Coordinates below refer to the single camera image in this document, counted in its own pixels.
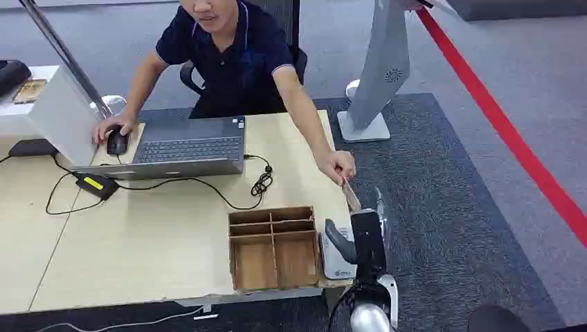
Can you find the black office chair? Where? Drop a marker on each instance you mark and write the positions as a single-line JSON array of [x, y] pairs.
[[295, 55]]

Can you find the black computer mouse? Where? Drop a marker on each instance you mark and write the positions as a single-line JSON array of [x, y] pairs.
[[117, 144]]

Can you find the person's left hand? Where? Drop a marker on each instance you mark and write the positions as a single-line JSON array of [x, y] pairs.
[[338, 165]]

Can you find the person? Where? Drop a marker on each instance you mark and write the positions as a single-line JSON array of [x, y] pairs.
[[238, 59]]

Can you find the dark grey platform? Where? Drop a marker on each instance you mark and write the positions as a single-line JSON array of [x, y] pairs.
[[518, 9]]

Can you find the grey floor stand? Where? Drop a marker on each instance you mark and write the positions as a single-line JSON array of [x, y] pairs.
[[383, 68]]

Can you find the white round object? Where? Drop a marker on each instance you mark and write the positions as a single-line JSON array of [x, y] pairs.
[[351, 89]]

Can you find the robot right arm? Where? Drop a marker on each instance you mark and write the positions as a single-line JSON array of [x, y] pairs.
[[371, 307]]

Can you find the white round base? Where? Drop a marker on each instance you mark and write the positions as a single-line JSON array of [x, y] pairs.
[[117, 103]]

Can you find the black power adapter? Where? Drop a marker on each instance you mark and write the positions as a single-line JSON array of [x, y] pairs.
[[97, 184]]

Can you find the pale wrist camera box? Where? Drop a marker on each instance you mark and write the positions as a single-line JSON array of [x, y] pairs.
[[334, 268]]

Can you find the black flat device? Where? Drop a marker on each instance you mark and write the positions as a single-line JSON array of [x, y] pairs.
[[32, 148]]

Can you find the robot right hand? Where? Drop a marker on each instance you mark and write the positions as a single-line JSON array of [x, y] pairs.
[[369, 243]]

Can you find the red floor tape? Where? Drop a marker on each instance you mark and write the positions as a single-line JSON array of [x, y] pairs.
[[504, 128]]

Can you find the grey laptop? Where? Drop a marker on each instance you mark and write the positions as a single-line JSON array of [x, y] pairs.
[[192, 146]]

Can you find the person's right hand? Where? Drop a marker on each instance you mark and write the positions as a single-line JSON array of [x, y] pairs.
[[112, 124]]

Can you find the black bag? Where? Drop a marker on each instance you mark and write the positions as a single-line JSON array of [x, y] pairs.
[[11, 75]]

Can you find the wooden card box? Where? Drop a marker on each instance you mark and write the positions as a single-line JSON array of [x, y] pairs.
[[275, 256]]

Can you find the dark slanted pole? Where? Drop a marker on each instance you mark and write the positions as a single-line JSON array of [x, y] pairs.
[[64, 55]]

